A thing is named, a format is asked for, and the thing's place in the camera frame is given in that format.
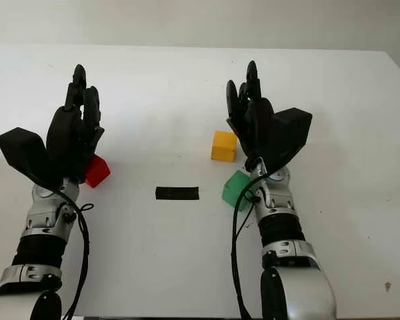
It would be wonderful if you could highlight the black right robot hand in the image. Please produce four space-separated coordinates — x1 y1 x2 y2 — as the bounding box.
225 60 276 167

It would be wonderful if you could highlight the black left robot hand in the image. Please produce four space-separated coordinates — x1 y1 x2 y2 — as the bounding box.
45 64 107 186

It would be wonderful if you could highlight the yellow cube block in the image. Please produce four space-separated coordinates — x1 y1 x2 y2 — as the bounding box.
210 130 238 163

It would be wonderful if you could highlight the red cube block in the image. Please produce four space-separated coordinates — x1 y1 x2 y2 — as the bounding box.
83 153 111 189

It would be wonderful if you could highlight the green cube block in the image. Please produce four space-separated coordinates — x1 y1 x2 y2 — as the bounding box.
221 170 254 213

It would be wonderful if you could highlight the black tape strip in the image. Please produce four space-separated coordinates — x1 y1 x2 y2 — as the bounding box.
155 186 200 202

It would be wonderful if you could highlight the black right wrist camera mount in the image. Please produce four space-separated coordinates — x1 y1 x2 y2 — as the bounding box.
266 107 313 171

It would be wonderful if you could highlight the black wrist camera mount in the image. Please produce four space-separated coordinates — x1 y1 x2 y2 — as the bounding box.
266 107 313 171
0 127 63 188

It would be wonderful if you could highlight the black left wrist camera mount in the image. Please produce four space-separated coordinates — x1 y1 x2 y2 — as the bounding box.
0 127 63 188

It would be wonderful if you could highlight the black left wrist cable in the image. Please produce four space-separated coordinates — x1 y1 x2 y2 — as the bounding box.
53 186 95 320

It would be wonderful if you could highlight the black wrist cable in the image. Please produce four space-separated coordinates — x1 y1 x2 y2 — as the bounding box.
53 186 95 320
231 166 277 320

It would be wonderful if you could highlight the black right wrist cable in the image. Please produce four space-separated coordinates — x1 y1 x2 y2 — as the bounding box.
231 166 277 320

